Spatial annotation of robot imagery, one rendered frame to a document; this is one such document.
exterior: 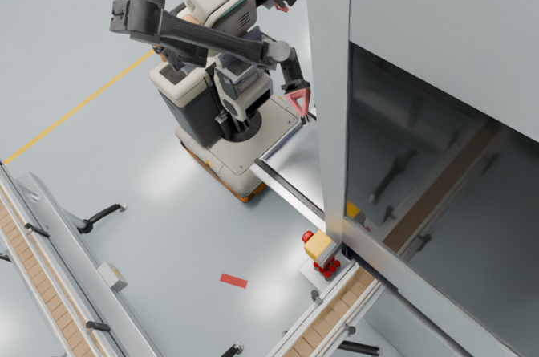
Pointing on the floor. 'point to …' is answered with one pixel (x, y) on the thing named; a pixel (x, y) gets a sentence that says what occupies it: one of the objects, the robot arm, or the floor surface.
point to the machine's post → (331, 75)
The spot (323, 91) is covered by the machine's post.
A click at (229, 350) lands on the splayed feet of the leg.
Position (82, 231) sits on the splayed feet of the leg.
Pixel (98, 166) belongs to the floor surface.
